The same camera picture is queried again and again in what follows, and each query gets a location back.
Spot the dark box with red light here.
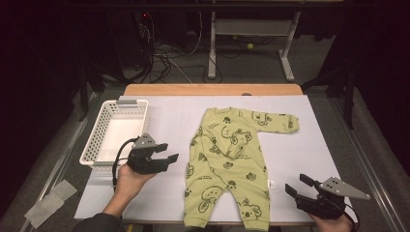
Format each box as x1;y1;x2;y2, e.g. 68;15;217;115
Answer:
107;9;154;71

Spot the white table mat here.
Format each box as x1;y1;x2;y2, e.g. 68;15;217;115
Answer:
73;95;359;225

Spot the white metal desk frame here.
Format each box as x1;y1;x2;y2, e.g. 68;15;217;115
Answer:
207;11;303;82

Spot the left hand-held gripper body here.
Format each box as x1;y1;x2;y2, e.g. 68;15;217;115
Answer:
126;132;163;176

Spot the grey tape patch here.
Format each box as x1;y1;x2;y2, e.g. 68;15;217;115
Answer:
23;179;78;230

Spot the black stand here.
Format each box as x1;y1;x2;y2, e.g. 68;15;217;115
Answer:
301;66;357;131
77;62;105;123

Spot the white perforated plastic basket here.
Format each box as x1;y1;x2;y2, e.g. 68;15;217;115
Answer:
78;99;150;171

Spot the metal floor rail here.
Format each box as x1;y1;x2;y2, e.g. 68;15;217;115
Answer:
328;96;407;232
18;91;100;232

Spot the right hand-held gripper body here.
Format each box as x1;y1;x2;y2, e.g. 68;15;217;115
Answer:
294;176;371;220

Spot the green printed baby romper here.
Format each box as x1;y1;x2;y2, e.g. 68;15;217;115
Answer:
183;106;301;232

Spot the person's left hand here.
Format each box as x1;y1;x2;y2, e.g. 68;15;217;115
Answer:
114;162;158;202

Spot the person's right hand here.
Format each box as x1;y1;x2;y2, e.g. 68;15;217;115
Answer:
308;211;356;232

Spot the bundle of floor cables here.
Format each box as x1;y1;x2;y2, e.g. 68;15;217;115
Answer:
134;13;224;85

